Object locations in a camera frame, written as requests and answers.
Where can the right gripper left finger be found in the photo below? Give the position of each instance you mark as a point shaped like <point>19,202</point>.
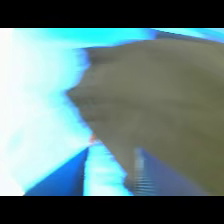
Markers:
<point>70,180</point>

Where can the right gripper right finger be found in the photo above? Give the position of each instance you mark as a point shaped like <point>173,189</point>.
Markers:
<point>160,180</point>

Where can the black garment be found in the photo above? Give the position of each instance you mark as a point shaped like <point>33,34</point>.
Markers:
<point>160,100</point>

